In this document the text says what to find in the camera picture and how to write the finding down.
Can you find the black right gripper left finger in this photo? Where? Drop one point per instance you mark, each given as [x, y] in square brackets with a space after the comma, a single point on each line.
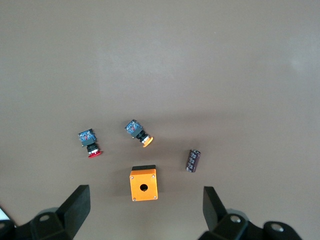
[75, 207]

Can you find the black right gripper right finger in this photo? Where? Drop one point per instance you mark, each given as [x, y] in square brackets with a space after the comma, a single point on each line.
[212, 207]

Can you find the red-capped push button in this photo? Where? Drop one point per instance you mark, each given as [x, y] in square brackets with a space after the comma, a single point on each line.
[87, 140]

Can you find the yellow-capped push button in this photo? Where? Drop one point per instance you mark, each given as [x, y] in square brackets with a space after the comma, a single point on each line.
[136, 131]

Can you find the small dark brown block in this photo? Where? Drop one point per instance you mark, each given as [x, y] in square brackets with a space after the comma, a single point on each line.
[193, 161]

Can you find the orange button enclosure box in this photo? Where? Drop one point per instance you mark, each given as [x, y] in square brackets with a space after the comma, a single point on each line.
[140, 182]

